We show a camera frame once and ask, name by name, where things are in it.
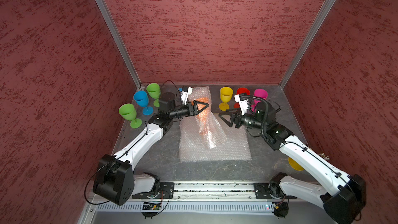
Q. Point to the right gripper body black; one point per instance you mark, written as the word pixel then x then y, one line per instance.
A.
pixel 239 121

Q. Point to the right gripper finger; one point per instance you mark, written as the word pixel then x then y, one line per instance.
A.
pixel 232 112
pixel 228 118

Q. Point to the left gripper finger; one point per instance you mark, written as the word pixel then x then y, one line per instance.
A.
pixel 199 108
pixel 200 103

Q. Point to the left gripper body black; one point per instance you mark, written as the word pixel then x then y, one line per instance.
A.
pixel 190 112

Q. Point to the orange glass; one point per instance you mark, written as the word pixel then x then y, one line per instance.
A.
pixel 208 121

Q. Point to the red glass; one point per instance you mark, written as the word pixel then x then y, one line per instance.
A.
pixel 240 91

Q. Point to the yellow glass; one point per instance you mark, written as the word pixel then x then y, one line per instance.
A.
pixel 226 94

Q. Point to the pink glass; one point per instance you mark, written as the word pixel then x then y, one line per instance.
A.
pixel 258 93

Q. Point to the dark green glass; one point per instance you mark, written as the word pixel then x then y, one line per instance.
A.
pixel 154 91

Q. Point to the blue glass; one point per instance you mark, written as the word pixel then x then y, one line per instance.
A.
pixel 142 99

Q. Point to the light green wine glass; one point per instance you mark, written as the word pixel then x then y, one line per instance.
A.
pixel 128 112

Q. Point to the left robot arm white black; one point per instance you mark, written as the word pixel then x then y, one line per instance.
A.
pixel 115 179

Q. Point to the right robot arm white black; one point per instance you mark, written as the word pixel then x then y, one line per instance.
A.
pixel 340 195

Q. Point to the right base wiring plug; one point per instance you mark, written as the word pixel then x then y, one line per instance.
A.
pixel 281 210

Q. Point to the left base wiring board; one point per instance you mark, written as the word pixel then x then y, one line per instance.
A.
pixel 150 207

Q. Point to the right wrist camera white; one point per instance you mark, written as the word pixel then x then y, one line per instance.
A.
pixel 242 100

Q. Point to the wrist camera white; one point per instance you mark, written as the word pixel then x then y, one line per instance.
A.
pixel 242 100
pixel 184 94

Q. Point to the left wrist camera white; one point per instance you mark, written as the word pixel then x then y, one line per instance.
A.
pixel 184 94

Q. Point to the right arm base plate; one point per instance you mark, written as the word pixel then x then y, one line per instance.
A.
pixel 267 191

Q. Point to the yellow cup holding cables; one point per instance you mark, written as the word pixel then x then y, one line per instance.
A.
pixel 295 165

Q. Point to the aluminium front rail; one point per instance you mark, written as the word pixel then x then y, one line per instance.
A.
pixel 205 189

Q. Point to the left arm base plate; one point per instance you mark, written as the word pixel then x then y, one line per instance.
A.
pixel 160 191

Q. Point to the white slotted cable duct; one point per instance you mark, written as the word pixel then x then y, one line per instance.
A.
pixel 255 208

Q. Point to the left aluminium corner post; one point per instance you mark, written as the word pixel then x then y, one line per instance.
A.
pixel 118 41

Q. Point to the aluminium corner post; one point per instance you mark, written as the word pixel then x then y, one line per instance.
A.
pixel 313 30
pixel 118 41

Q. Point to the right aluminium corner post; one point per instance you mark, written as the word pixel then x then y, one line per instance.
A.
pixel 313 30

